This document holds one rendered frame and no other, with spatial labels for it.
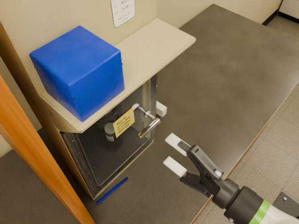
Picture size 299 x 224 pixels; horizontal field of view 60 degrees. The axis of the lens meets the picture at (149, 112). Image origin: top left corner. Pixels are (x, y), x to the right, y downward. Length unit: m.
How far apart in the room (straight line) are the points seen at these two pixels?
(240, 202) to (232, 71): 0.84
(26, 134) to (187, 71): 1.03
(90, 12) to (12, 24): 0.14
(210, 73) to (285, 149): 1.24
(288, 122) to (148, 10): 2.10
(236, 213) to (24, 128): 0.50
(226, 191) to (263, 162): 1.58
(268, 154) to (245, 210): 1.65
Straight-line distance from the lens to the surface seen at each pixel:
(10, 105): 0.36
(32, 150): 0.43
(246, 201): 0.68
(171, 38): 0.58
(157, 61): 0.52
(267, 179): 2.20
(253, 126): 1.19
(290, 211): 2.15
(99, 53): 0.40
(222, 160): 1.06
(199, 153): 0.65
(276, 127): 2.48
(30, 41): 0.44
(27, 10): 0.42
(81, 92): 0.39
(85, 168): 0.75
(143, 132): 0.77
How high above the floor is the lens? 1.86
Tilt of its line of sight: 53 degrees down
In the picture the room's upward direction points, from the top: straight up
